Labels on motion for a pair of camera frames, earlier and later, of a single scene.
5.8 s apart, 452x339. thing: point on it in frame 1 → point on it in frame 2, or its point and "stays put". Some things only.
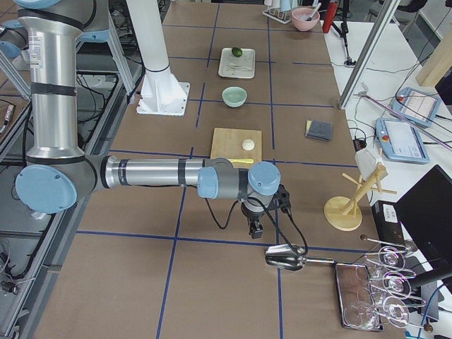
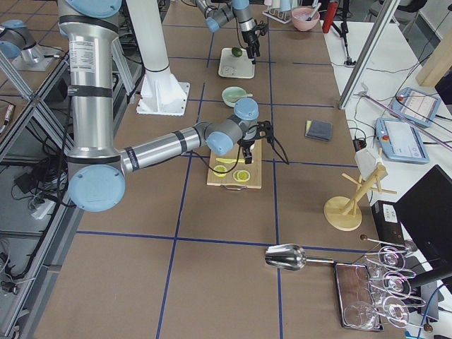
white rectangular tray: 231,66 stays put
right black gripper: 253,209 → 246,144
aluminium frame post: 368,51 stays put
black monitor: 426,209 stays put
